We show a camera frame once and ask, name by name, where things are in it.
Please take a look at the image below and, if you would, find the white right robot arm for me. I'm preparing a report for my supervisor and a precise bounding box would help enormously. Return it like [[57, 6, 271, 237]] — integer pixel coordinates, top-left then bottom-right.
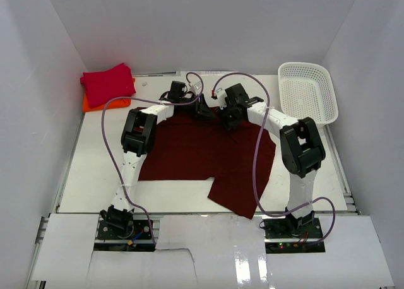
[[211, 84, 326, 232]]

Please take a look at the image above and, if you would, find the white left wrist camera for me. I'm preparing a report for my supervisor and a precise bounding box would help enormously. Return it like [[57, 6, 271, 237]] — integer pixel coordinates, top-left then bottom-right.
[[189, 81, 203, 96]]

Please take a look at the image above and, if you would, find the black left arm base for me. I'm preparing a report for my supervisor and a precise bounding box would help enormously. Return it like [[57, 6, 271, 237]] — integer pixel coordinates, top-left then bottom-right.
[[94, 219, 155, 252]]

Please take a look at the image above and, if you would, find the dark red t-shirt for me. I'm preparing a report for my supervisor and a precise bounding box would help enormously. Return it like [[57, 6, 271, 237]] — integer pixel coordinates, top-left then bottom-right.
[[139, 111, 276, 219]]

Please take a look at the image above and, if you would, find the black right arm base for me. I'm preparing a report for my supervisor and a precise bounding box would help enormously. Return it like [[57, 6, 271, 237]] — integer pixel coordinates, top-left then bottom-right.
[[259, 218, 326, 254]]

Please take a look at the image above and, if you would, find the folded bright red t-shirt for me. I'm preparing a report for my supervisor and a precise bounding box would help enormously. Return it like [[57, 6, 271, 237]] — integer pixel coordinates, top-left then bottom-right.
[[80, 63, 136, 109]]

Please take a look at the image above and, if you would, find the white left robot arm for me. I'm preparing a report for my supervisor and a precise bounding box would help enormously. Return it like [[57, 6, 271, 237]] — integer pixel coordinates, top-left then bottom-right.
[[100, 77, 205, 239]]

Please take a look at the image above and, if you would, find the folded orange t-shirt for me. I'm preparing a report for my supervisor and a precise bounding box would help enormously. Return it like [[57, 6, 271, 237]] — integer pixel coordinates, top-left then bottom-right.
[[80, 77, 136, 112]]

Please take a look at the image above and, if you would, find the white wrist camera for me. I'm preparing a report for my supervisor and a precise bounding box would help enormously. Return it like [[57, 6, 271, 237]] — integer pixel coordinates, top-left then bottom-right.
[[211, 87, 227, 110], [189, 81, 203, 96]]

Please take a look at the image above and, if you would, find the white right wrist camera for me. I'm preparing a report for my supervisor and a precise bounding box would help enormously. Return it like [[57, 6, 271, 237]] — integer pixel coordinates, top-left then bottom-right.
[[211, 87, 227, 110]]

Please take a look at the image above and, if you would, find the white perforated plastic basket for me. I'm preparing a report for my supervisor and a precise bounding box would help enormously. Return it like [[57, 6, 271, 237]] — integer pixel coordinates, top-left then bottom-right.
[[278, 62, 338, 127]]

